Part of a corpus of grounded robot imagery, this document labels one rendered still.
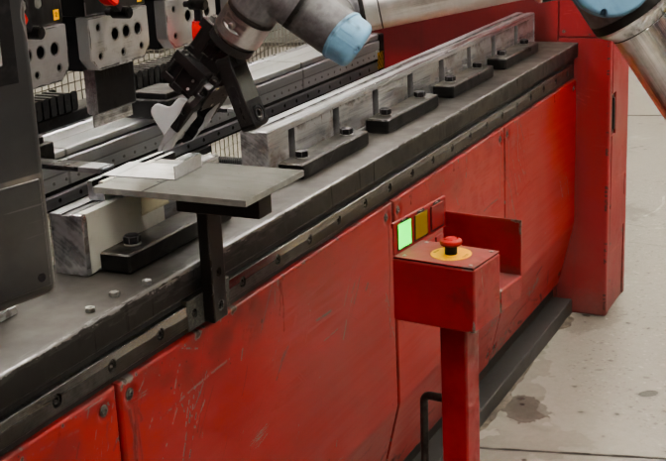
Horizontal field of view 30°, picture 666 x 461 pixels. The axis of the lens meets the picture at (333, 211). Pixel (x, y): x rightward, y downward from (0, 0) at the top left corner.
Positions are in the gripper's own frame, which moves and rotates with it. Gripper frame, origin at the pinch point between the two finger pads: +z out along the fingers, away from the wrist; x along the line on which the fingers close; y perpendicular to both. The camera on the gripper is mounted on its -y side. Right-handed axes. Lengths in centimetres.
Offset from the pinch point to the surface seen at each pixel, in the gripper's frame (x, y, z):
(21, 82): 105, -27, -63
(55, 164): 2.1, 14.5, 17.6
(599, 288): -213, -71, 66
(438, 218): -50, -33, 4
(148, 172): 1.7, 0.8, 6.6
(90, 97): 6.5, 13.3, 0.8
